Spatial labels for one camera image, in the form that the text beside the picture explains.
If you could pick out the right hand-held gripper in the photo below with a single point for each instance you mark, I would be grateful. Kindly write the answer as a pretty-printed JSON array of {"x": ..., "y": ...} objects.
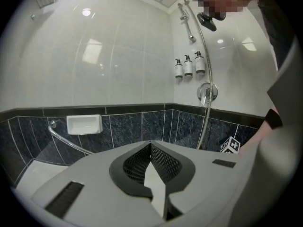
[{"x": 233, "y": 145}]

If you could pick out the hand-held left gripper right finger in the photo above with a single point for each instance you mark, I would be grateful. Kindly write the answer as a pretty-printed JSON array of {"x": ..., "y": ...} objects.
[{"x": 208, "y": 185}]

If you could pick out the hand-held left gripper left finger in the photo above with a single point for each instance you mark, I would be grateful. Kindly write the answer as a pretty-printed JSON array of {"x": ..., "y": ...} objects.
[{"x": 82, "y": 185}]

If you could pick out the person's right forearm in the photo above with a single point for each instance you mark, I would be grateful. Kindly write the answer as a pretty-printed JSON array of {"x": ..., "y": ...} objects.
[{"x": 260, "y": 137}]

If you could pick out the white bathtub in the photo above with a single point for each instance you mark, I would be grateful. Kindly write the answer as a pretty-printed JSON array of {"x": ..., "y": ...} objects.
[{"x": 40, "y": 174}]

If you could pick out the chrome grab bar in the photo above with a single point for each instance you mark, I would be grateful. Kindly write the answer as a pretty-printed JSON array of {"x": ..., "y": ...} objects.
[{"x": 64, "y": 139}]

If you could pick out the chrome mixer valve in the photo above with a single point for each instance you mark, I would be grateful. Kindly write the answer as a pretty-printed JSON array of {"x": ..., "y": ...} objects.
[{"x": 203, "y": 92}]

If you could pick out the white soap dish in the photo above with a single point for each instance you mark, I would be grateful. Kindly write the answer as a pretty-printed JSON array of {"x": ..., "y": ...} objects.
[{"x": 84, "y": 124}]

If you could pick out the person's black top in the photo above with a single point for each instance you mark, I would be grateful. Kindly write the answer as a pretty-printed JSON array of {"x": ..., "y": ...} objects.
[{"x": 277, "y": 20}]

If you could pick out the black head camera mount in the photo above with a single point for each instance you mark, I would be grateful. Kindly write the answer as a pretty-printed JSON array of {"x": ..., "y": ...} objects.
[{"x": 208, "y": 22}]

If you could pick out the chrome shower slide rail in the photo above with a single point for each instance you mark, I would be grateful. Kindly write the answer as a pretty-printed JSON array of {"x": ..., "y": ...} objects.
[{"x": 187, "y": 27}]

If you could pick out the chrome wall outlet flange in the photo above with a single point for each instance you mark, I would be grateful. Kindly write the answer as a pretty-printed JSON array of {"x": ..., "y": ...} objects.
[{"x": 186, "y": 2}]

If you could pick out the small chrome wall hook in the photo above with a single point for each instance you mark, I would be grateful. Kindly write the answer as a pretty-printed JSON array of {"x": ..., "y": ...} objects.
[{"x": 33, "y": 16}]

